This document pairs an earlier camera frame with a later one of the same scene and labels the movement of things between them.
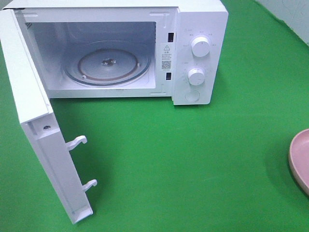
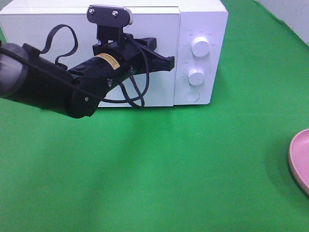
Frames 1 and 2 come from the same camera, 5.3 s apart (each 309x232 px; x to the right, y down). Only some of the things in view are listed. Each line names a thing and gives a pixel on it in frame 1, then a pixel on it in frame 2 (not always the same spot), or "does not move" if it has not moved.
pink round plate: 299,159 does not move
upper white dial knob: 200,46 does not move
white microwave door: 46,136 to 68,36
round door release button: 192,95 does not move
